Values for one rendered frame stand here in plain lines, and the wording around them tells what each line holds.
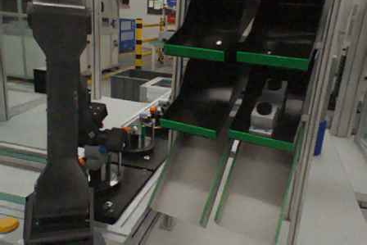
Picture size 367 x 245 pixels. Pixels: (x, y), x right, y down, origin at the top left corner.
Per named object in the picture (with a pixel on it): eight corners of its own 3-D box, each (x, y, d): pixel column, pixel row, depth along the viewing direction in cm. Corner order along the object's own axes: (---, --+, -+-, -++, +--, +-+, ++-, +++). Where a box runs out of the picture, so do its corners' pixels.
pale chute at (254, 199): (277, 247, 69) (277, 242, 65) (217, 224, 74) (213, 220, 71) (305, 128, 81) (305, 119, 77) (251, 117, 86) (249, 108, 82)
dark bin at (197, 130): (215, 140, 69) (213, 113, 64) (160, 127, 74) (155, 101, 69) (254, 68, 87) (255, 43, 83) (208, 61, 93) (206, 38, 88)
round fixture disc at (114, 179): (106, 201, 83) (106, 194, 82) (56, 190, 86) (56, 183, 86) (129, 176, 96) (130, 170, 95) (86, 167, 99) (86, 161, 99)
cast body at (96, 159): (96, 170, 86) (96, 146, 84) (81, 168, 87) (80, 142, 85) (111, 157, 94) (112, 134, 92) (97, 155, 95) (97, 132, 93)
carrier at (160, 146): (154, 175, 101) (156, 137, 98) (83, 161, 107) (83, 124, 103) (177, 147, 124) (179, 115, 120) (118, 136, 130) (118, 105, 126)
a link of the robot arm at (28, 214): (93, 249, 46) (93, 208, 44) (20, 260, 44) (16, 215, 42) (93, 220, 52) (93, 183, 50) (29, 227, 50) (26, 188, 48)
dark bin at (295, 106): (292, 153, 65) (295, 125, 60) (228, 138, 70) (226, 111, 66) (315, 74, 84) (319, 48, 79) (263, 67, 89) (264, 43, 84)
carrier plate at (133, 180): (115, 224, 78) (115, 216, 77) (25, 204, 83) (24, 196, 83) (152, 178, 100) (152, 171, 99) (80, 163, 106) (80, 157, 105)
